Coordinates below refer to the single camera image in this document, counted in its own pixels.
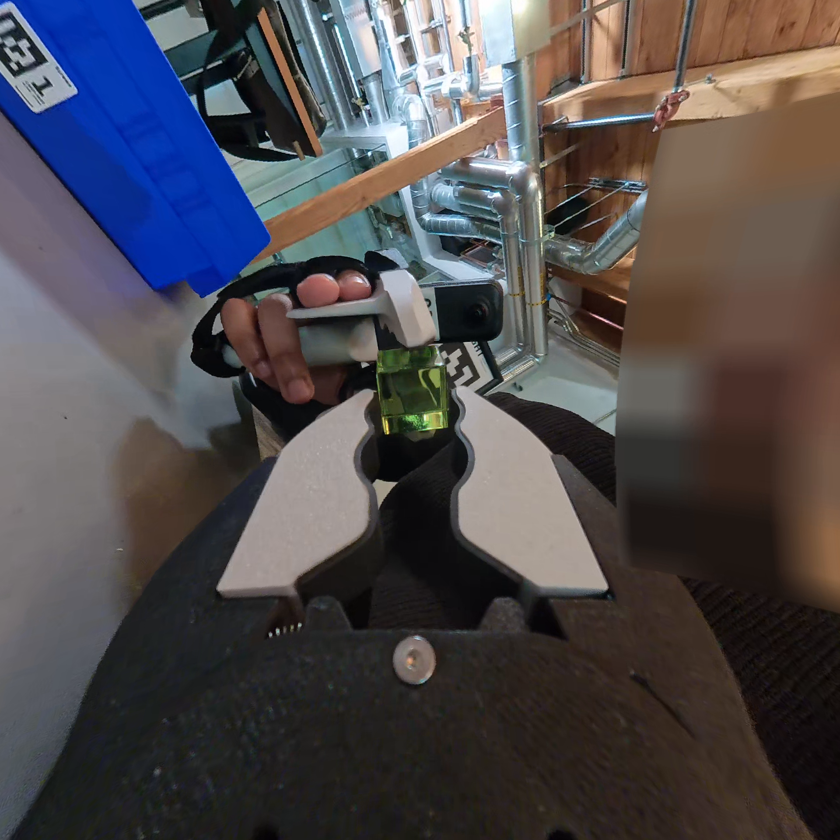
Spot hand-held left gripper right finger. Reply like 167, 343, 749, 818
450, 386, 610, 599

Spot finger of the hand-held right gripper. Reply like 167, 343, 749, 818
376, 269, 441, 350

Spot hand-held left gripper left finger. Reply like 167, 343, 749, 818
215, 388, 385, 601

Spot green transparent cube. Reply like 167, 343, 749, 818
375, 346, 451, 436

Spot blue bin with marker label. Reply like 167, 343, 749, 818
0, 0, 272, 298

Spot framed marker sign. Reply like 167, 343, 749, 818
441, 339, 504, 396

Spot silver ventilation ducts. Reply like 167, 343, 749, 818
282, 0, 657, 368

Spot wooden standing desk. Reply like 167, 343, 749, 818
161, 0, 326, 161

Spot dark bag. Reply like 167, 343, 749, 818
266, 0, 329, 135

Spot wooden post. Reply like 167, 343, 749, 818
249, 108, 506, 263

